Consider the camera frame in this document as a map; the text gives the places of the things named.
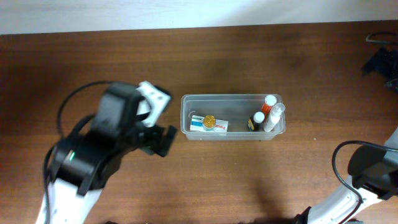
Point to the small jar gold lid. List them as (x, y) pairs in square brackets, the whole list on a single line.
[(209, 122)]

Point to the orange tablet tube white cap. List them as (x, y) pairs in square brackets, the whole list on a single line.
[(269, 102)]

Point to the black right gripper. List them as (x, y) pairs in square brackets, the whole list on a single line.
[(376, 65)]

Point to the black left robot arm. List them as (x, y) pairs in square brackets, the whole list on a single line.
[(78, 166)]

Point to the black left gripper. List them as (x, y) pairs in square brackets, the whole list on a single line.
[(162, 140)]

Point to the white Panadol box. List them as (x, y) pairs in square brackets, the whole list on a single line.
[(196, 125)]

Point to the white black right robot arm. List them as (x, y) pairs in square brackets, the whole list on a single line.
[(372, 178)]

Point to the dark bottle white cap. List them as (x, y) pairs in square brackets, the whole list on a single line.
[(255, 121)]

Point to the clear plastic container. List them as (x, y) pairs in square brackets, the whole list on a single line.
[(233, 108)]

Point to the white dropper bottle clear cap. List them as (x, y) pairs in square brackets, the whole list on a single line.
[(273, 117)]

